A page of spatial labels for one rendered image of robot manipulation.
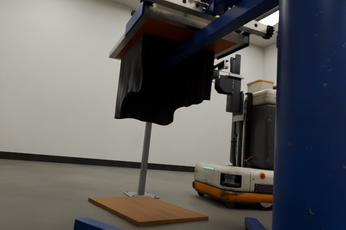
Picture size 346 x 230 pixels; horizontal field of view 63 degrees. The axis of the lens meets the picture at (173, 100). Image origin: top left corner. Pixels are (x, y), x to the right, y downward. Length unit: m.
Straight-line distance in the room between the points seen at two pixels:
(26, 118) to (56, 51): 1.21
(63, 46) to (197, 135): 3.01
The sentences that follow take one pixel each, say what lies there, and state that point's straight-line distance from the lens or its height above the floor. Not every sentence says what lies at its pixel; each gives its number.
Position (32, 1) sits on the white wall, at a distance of 5.51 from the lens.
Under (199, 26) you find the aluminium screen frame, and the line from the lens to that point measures 1.44.
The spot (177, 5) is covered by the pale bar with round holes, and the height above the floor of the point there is 0.99.
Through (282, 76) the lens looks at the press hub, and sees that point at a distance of 0.76.
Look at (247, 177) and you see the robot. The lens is 2.13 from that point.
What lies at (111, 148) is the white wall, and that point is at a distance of 5.13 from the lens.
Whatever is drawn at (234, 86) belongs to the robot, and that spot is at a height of 0.93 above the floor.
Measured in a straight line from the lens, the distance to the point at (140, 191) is 2.23.
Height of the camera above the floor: 0.34
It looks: 10 degrees up
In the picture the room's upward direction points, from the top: 6 degrees clockwise
